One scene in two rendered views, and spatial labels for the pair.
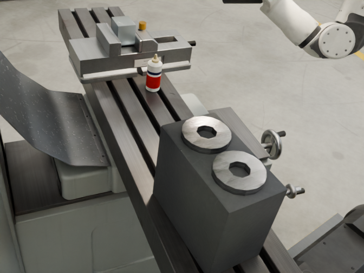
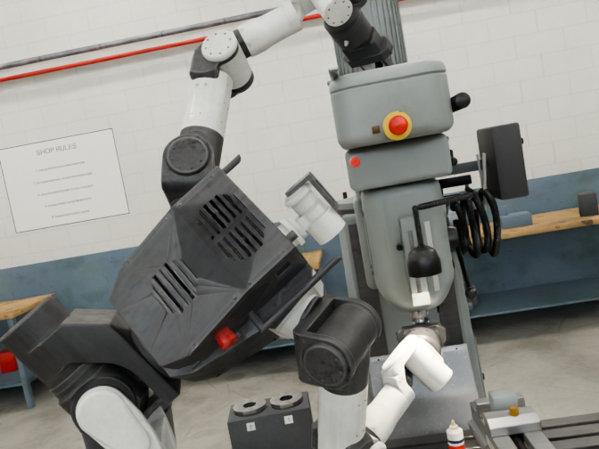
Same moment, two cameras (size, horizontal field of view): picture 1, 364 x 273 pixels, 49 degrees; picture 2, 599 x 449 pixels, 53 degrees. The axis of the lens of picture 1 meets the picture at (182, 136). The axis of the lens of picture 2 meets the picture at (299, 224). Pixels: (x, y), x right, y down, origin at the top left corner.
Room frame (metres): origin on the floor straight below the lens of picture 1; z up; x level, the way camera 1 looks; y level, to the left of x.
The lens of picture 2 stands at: (1.56, -1.26, 1.72)
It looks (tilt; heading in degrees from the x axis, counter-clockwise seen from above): 6 degrees down; 125
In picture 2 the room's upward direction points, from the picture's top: 10 degrees counter-clockwise
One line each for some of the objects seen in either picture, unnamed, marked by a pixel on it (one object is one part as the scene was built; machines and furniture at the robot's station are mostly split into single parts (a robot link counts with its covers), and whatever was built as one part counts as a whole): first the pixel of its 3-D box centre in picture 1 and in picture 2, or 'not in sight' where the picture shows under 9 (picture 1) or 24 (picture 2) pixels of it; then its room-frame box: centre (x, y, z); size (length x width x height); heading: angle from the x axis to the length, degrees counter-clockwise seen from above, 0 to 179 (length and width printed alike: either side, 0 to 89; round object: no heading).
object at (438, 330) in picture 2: not in sight; (422, 343); (0.93, 0.05, 1.24); 0.13 x 0.12 x 0.10; 23
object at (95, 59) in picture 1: (131, 47); (510, 429); (1.07, 0.19, 0.96); 0.35 x 0.15 x 0.11; 122
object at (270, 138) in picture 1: (263, 146); not in sight; (1.15, -0.30, 0.60); 0.16 x 0.12 x 0.12; 120
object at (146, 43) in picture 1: (141, 36); (512, 420); (1.08, 0.17, 0.99); 0.12 x 0.06 x 0.04; 32
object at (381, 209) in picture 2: not in sight; (407, 243); (0.90, 0.13, 1.47); 0.21 x 0.19 x 0.32; 30
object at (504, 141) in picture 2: not in sight; (503, 160); (1.04, 0.56, 1.62); 0.20 x 0.09 x 0.21; 120
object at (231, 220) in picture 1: (212, 189); (274, 436); (0.51, -0.07, 1.00); 0.22 x 0.12 x 0.20; 36
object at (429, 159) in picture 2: not in sight; (393, 161); (0.88, 0.17, 1.68); 0.34 x 0.24 x 0.10; 120
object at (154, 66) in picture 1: (154, 71); (455, 440); (0.95, 0.11, 0.96); 0.04 x 0.04 x 0.11
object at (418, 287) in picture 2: not in sight; (414, 260); (0.95, 0.03, 1.45); 0.04 x 0.04 x 0.21; 30
